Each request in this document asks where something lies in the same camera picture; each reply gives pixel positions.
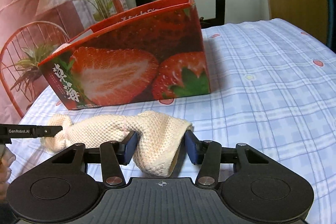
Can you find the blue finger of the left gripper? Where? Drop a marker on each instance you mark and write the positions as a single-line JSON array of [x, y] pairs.
[[46, 131]]

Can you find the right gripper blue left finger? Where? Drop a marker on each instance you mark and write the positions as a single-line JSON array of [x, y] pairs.
[[112, 155]]

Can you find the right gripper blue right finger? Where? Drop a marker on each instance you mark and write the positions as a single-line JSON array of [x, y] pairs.
[[207, 154]]

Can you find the person's left hand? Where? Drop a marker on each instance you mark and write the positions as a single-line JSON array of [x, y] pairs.
[[6, 161]]

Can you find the blue checked tablecloth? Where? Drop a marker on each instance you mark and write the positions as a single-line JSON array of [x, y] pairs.
[[272, 87]]

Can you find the red strawberry cardboard box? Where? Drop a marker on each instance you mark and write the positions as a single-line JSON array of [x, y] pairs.
[[151, 52]]

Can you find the red printed backdrop cloth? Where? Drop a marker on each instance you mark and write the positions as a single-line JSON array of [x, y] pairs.
[[30, 31]]

